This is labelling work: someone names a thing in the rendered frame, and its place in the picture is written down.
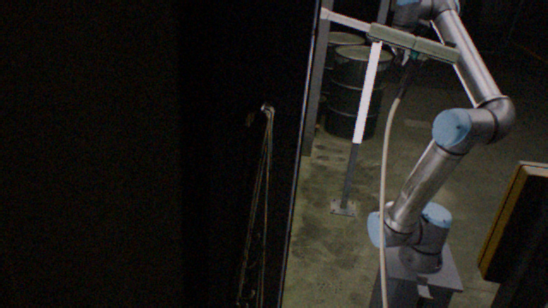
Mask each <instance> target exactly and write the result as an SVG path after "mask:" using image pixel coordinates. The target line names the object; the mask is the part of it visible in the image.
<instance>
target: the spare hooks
mask: <svg viewBox="0 0 548 308"><path fill-rule="evenodd" d="M268 100H269V98H268V97H265V98H264V99H263V100H259V101H257V102H256V103H255V105H254V106H253V107H252V110H251V111H250V112H249V113H248V114H247V115H246V117H245V126H247V127H250V124H252V122H253V121H254V116H255V115H257V114H258V113H259V114H264V116H265V122H264V128H263V133H262V140H261V144H260V148H259V158H258V164H257V168H256V174H255V180H254V183H253V190H252V195H251V198H250V201H249V206H248V211H247V215H246V219H245V225H244V229H243V232H242V233H241V237H242V240H241V246H240V251H239V255H238V258H237V261H236V265H235V272H234V276H233V279H232V284H233V285H234V286H238V291H237V296H236V300H235V304H236V307H237V308H248V304H246V305H245V307H241V306H240V305H239V296H241V299H244V300H248V299H251V298H252V297H253V295H254V294H255V290H252V291H251V293H250V294H249V295H244V294H242V292H241V291H242V284H243V283H246V282H247V281H248V279H249V276H247V278H246V279H245V280H244V275H245V268H246V269H251V268H252V267H253V266H254V265H255V264H256V263H257V260H259V277H258V288H257V297H256V308H258V298H259V308H262V298H263V294H262V293H263V280H264V263H265V232H266V212H267V191H268V172H269V181H270V182H271V169H272V123H273V116H274V113H275V111H274V109H273V108H272V107H271V106H270V105H269V104H268V103H267V102H268ZM267 110H268V111H267ZM265 154H266V156H265ZM264 162H265V198H264V213H263V222H262V235H261V247H260V252H259V253H258V255H257V257H256V258H255V259H250V258H248V256H247V255H248V250H249V247H250V243H254V242H257V241H258V240H259V238H260V234H257V237H256V238H255V239H253V240H251V235H252V231H253V222H254V215H255V211H256V207H257V202H258V196H259V187H260V182H261V176H262V171H263V166H264ZM255 193H256V194H255ZM252 213H253V214H252ZM261 258H262V262H261ZM247 261H248V262H249V263H252V264H249V265H247ZM246 265H247V266H246ZM239 266H240V267H241V273H240V280H239V281H238V282H236V281H235V280H236V277H237V271H238V268H239ZM260 266H261V279H260V295H259V278H260ZM243 280H244V281H243Z"/></svg>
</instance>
